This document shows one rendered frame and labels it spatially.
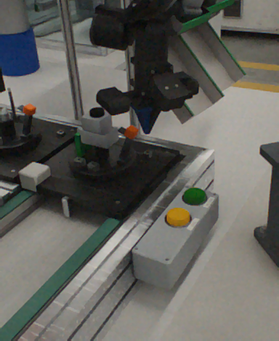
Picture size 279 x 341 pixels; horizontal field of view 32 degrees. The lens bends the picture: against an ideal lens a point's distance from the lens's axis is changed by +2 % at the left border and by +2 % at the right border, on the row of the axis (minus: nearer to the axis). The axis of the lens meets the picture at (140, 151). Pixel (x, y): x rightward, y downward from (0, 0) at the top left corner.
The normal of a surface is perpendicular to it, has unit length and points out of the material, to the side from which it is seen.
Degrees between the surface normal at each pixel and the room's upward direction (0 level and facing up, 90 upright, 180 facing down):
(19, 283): 0
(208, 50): 45
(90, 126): 90
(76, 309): 0
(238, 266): 0
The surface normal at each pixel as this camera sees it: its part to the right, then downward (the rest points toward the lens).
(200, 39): 0.51, -0.41
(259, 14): -0.50, 0.45
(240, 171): -0.06, -0.87
